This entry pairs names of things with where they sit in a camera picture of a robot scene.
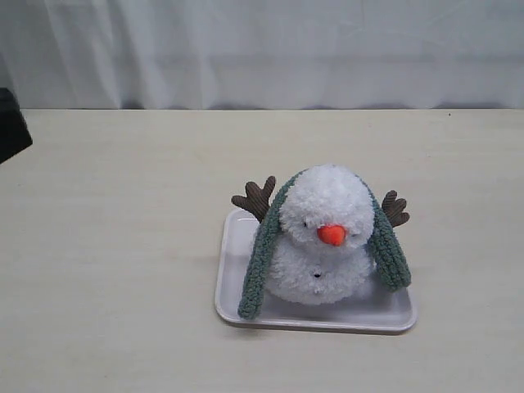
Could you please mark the white backdrop curtain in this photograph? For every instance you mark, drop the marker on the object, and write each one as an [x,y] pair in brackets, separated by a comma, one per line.
[263,54]

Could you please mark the white plush snowman toy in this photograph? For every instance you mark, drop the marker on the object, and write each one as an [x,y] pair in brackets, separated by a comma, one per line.
[323,241]

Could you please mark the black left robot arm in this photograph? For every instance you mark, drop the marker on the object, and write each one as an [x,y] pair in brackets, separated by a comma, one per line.
[14,132]

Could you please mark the white plastic tray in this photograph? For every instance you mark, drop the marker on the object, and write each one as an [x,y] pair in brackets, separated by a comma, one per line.
[377,310]

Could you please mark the green fluffy scarf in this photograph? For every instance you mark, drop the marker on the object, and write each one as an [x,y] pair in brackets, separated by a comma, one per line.
[258,266]

